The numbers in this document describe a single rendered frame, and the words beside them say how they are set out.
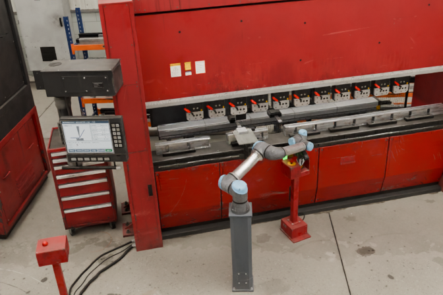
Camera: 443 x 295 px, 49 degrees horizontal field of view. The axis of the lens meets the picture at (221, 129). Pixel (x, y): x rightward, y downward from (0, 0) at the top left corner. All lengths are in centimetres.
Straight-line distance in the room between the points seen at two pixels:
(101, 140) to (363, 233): 266
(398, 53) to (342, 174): 127
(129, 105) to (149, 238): 134
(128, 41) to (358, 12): 201
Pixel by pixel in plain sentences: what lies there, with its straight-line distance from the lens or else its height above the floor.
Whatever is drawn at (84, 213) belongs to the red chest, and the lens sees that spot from 489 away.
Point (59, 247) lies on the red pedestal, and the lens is 368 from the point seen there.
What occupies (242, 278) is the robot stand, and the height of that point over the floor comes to 15.
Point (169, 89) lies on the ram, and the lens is 416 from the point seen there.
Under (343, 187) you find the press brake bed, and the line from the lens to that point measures 506.
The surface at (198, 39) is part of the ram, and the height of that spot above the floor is 190.
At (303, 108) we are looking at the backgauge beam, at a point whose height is 98.
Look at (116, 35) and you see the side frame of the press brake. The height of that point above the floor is 206.
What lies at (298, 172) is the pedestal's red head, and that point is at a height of 71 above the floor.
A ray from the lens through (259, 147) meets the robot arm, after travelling 389.
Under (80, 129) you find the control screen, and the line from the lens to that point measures 360.
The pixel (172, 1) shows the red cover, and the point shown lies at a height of 223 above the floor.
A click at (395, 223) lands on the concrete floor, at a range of 511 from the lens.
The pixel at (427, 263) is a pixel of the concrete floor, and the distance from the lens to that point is 473.
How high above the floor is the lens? 300
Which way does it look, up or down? 26 degrees down
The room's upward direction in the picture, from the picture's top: 3 degrees counter-clockwise
